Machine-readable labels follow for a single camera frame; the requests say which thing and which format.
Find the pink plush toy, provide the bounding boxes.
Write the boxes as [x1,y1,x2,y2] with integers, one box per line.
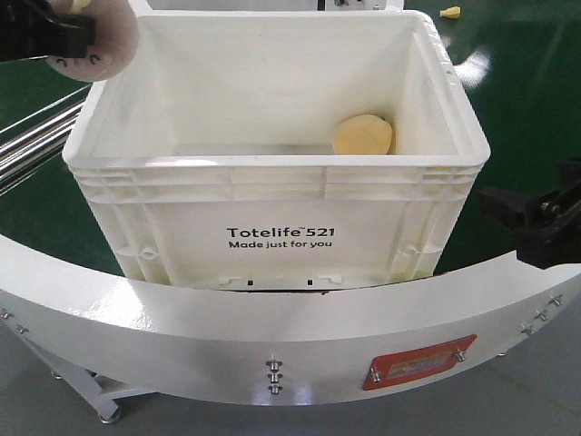
[46,0,138,82]

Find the orange warning label plate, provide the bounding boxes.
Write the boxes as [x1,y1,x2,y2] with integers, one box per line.
[362,334,478,391]

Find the white inner conveyor hub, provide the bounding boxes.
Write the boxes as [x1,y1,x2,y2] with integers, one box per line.
[131,0,405,12]

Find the white outer conveyor rim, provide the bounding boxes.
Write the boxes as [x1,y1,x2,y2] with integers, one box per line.
[1,238,580,406]

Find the white conveyor support leg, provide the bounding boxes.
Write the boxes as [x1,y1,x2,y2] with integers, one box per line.
[24,339,155,424]

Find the yellow plush peach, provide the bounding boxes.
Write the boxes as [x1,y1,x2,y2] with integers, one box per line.
[332,114,393,155]

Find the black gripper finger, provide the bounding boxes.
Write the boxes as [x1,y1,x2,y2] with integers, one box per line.
[478,187,539,231]
[1,0,96,62]

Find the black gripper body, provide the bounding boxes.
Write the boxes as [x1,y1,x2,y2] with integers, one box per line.
[515,157,580,269]

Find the white plastic tote crate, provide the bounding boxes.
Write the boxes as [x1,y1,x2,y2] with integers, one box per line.
[63,5,490,291]

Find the chrome roller bars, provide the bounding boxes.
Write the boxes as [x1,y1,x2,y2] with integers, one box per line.
[1,84,91,194]

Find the small yellow toy piece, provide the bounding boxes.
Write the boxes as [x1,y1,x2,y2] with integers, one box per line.
[439,5,462,20]

